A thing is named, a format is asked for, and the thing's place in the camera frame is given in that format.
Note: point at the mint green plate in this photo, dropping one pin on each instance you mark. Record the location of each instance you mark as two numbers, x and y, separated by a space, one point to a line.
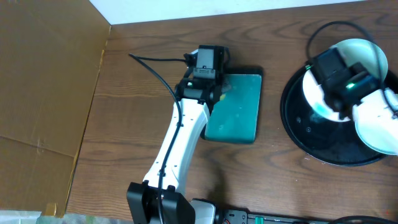
374 123
365 52

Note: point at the brown cardboard sheet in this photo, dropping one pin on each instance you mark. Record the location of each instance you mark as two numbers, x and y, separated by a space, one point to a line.
51 54

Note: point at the white plate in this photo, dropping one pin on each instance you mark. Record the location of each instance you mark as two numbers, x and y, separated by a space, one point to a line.
314 96

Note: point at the round black serving tray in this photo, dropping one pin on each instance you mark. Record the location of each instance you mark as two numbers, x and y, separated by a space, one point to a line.
332 142

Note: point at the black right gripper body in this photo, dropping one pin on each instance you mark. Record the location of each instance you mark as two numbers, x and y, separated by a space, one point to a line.
337 106

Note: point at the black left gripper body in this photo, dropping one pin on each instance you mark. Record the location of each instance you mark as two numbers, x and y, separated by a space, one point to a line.
226 82

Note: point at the mint green plate top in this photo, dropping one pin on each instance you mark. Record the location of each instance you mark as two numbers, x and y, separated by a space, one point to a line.
365 52

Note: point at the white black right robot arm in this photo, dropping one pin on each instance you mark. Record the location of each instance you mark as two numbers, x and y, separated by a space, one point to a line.
385 102

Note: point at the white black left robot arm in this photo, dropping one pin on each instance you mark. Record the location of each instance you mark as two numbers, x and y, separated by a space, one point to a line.
160 197

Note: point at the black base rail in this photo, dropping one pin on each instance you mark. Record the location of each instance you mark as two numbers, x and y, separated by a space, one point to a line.
236 215

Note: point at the mint green plate right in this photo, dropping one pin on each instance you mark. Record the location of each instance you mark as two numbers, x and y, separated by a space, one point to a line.
374 123

